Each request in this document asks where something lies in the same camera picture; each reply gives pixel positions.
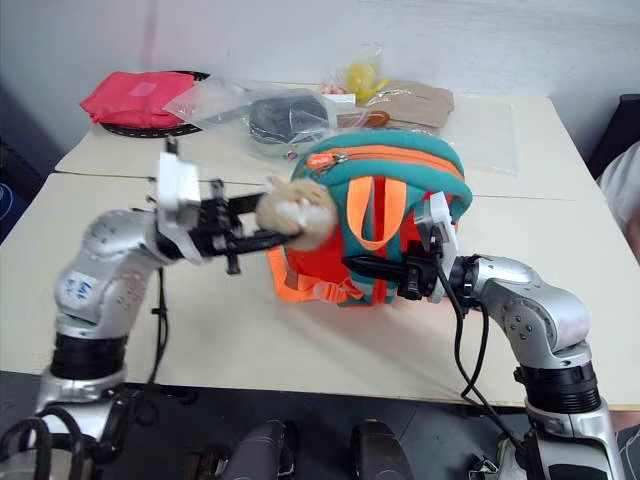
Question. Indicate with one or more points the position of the clear empty plastic bag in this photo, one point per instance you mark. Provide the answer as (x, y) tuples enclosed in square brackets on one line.
[(212, 102)]

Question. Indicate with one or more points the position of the flat clear plastic sleeve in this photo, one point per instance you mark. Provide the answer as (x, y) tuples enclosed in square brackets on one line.
[(487, 135)]

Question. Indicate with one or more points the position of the small red white packet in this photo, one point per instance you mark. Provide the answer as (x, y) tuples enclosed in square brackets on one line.
[(336, 92)]

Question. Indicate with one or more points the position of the black chair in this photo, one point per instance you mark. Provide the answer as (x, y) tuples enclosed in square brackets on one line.
[(617, 130)]

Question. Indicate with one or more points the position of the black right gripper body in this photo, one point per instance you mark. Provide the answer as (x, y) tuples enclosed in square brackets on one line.
[(419, 272)]

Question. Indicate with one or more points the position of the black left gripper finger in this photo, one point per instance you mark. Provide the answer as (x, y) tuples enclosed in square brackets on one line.
[(262, 241), (247, 200)]

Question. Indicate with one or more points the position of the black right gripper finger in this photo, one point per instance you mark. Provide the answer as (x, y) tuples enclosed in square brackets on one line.
[(370, 263), (372, 277)]

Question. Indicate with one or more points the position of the brown wooden spoon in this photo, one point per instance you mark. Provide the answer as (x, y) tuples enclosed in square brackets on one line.
[(367, 119)]

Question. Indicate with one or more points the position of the beige cloth in plastic bag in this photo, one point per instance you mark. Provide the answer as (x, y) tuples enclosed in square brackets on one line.
[(420, 102)]

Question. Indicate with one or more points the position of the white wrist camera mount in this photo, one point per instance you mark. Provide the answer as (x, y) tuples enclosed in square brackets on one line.
[(442, 222), (176, 185)]

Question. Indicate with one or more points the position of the yellow toy in plastic bag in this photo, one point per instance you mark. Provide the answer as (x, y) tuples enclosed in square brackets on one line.
[(364, 77)]

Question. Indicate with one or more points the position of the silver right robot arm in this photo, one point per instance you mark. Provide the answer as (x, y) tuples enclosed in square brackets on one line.
[(540, 310)]

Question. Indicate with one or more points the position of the beige plush hamster toy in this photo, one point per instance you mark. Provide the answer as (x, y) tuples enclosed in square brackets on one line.
[(297, 212)]

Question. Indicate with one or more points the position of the orange and teal backpack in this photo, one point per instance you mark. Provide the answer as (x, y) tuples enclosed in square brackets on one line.
[(395, 165)]

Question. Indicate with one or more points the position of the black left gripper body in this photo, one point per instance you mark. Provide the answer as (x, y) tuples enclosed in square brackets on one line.
[(215, 225)]

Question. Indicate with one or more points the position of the black item in plastic bag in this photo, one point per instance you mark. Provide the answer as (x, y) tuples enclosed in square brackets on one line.
[(285, 117)]

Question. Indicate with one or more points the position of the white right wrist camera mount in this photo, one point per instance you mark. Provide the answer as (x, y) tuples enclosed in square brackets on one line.
[(442, 222)]

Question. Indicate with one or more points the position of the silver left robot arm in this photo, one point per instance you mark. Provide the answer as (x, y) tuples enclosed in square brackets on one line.
[(107, 280)]

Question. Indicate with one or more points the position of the person in white shirt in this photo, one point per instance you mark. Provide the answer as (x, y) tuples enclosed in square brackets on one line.
[(622, 185)]

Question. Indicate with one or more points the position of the red fabric bag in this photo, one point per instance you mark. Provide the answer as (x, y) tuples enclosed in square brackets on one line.
[(132, 97)]

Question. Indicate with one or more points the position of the dark rounded shape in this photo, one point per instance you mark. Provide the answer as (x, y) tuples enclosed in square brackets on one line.
[(267, 450)]

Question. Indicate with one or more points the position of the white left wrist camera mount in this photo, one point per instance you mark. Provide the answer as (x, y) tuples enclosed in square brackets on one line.
[(176, 185)]

